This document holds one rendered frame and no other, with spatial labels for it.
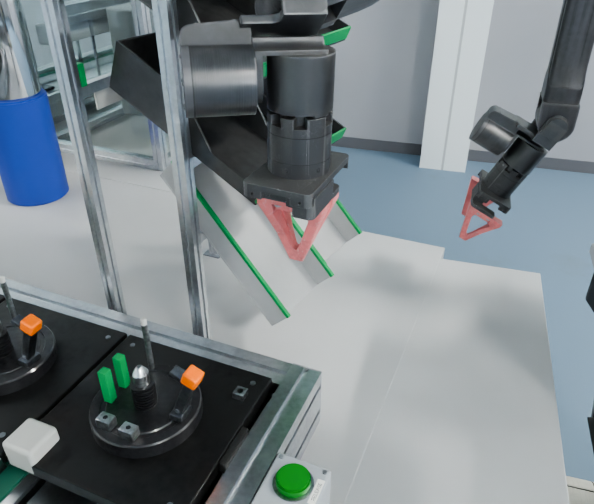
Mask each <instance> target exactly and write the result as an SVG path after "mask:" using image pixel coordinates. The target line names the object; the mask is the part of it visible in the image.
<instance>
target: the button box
mask: <svg viewBox="0 0 594 504"><path fill-rule="evenodd" d="M290 463H297V464H301V465H303V466H304V467H306V468H307V469H308V471H309V473H310V476H311V485H310V488H309V490H308V491H307V493H305V494H304V495H303V496H301V497H297V498H289V497H286V496H284V495H282V494H281V493H280V492H279V491H278V489H277V487H276V474H277V472H278V470H279V469H280V468H281V467H282V466H284V465H286V464H290ZM330 487H331V471H330V470H327V469H324V468H322V467H319V466H316V465H313V464H311V463H308V462H305V461H302V460H299V459H297V458H294V457H291V456H288V455H285V454H283V453H278V454H277V456H276V458H275V460H274V462H273V463H272V465H271V467H270V469H269V471H268V472H267V474H266V476H265V478H264V480H263V482H262V483H261V485H260V487H259V489H258V491H257V493H256V494H255V496H254V498H253V500H252V502H251V503H250V504H329V502H330Z"/></svg>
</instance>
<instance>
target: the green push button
mask: <svg viewBox="0 0 594 504"><path fill-rule="evenodd" d="M310 485H311V476H310V473H309V471H308V469H307V468H306V467H304V466H303V465H301V464H297V463H290V464H286V465H284V466H282V467H281V468H280V469H279V470H278V472H277V474H276V487H277V489H278V491H279V492H280V493H281V494H282V495H284V496H286V497H289V498H297V497H301V496H303V495H304V494H305V493H307V491H308V490H309V488H310Z"/></svg>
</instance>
